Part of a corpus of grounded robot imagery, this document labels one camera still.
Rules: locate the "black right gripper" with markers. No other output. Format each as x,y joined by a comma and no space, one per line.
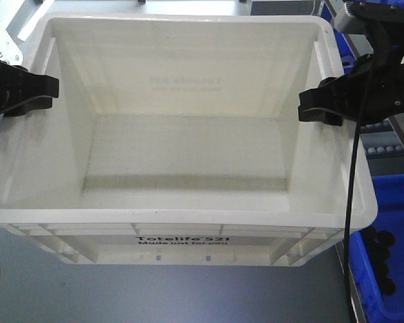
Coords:
382,98

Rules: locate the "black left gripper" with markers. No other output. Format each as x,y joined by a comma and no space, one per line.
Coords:
41,88

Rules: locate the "white plastic tote bin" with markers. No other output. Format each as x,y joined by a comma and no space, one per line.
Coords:
176,140

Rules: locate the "grey camera right wrist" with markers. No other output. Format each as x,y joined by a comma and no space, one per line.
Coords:
349,19

